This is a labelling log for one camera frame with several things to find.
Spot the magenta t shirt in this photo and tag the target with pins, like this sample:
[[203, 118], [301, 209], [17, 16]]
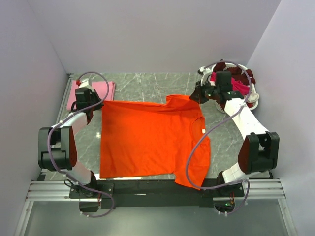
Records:
[[239, 86]]

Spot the dark red t shirt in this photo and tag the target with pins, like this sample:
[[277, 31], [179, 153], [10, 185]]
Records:
[[237, 73]]

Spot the aluminium frame rail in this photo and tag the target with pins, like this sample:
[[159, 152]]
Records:
[[56, 191]]

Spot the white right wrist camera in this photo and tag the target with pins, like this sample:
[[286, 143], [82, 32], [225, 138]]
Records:
[[205, 73]]

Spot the orange t shirt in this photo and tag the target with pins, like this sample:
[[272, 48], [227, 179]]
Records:
[[141, 139]]

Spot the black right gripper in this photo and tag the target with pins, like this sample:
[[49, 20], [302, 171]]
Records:
[[197, 96]]

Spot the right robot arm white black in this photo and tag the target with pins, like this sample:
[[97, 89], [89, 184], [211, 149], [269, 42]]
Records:
[[260, 148]]

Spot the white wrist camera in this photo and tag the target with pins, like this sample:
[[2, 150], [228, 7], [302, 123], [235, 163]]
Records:
[[85, 83], [205, 73]]

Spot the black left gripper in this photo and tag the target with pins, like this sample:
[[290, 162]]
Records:
[[94, 94]]

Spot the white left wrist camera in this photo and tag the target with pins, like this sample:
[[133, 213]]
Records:
[[85, 83]]

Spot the white laundry basket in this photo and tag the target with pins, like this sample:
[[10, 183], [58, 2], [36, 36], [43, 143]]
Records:
[[212, 78]]

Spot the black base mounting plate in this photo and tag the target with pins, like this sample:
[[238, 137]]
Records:
[[147, 193]]

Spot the folded pink t shirt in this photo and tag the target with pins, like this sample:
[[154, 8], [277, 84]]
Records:
[[101, 88]]

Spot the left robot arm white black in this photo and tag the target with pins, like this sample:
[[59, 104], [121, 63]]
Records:
[[57, 150]]

